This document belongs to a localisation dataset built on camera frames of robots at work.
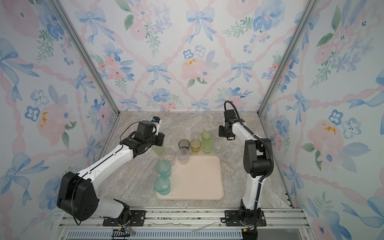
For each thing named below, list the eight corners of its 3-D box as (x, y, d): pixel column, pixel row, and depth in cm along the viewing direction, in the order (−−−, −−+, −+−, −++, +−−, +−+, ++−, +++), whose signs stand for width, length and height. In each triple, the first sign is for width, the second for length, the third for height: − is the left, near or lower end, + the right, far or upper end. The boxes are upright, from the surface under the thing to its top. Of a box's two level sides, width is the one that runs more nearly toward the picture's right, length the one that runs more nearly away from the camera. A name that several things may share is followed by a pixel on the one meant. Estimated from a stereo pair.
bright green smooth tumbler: (201, 151, 101) (202, 144, 95) (201, 136, 108) (201, 129, 102) (212, 151, 101) (213, 144, 95) (211, 136, 108) (212, 129, 102)
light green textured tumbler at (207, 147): (202, 154, 99) (202, 148, 94) (202, 147, 103) (202, 141, 97) (212, 154, 99) (213, 148, 94) (212, 147, 103) (213, 141, 97)
